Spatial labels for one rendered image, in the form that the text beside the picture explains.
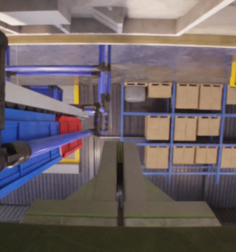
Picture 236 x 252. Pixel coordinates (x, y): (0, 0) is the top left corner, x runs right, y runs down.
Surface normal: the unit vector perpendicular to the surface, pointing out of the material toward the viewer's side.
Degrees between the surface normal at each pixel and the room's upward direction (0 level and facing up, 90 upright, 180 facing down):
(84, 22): 80
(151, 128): 90
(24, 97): 90
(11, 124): 92
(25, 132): 92
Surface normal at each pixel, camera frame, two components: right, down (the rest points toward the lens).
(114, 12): 0.00, 0.28
